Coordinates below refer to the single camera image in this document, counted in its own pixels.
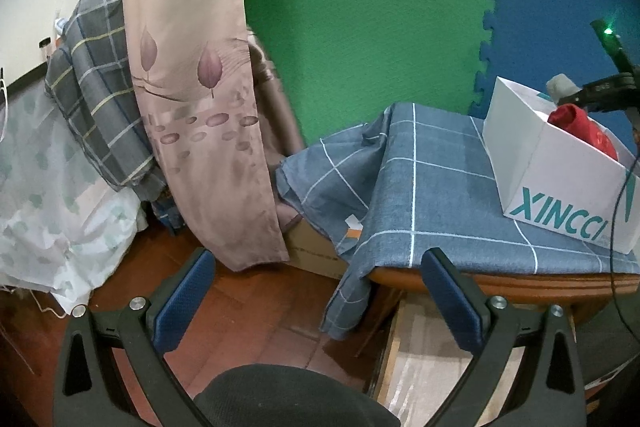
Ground blue checked cloth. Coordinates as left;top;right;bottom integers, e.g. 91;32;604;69
276;103;640;342

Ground black cable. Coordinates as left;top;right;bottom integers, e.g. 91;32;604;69
607;151;640;340

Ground beige floral curtain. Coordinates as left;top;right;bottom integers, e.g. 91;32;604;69
112;0;307;271

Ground white cardboard box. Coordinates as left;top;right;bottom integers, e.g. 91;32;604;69
482;76;640;254

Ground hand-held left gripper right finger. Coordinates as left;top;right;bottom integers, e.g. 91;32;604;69
421;248;588;427

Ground green foam mat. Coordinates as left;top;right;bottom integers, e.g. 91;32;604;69
239;0;497;156

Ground brown cardboard box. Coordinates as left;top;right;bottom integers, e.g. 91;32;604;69
284;216;362;281

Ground red underwear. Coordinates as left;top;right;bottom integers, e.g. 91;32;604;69
547;104;634;168

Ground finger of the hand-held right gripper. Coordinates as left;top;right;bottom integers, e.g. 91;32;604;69
547;74;640;114

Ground white papers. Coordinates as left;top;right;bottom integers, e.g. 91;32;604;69
369;292;527;427

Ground wooden nightstand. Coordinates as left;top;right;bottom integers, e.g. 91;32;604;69
367;263;640;330

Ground grey plaid blanket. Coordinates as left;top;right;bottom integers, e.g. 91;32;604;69
44;0;169;208

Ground white leaf-print bedsheet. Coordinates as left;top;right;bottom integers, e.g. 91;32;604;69
0;82;147;317

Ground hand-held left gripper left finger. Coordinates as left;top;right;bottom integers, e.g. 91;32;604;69
52;248;217;427

